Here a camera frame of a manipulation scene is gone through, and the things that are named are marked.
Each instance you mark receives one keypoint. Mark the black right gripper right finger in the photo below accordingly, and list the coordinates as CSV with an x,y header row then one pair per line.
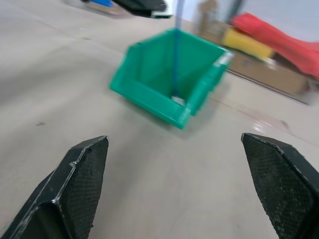
x,y
281,184

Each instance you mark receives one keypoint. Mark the cardboard box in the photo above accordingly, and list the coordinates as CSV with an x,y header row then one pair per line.
x,y
264,72

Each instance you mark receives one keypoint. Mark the yellow foam block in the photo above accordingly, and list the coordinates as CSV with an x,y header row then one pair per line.
x,y
245,44

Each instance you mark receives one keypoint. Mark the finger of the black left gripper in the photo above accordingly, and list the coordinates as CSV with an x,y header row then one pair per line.
x,y
142,6

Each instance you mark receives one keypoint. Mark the red cloth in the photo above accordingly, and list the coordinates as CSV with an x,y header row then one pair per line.
x,y
276,42

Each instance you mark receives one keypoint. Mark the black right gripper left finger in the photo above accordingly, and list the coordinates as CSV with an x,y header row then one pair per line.
x,y
69,189

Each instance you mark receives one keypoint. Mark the blue object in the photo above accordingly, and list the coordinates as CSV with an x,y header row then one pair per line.
x,y
101,3

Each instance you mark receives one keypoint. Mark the green plastic bin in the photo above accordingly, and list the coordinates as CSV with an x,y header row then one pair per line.
x,y
159,82

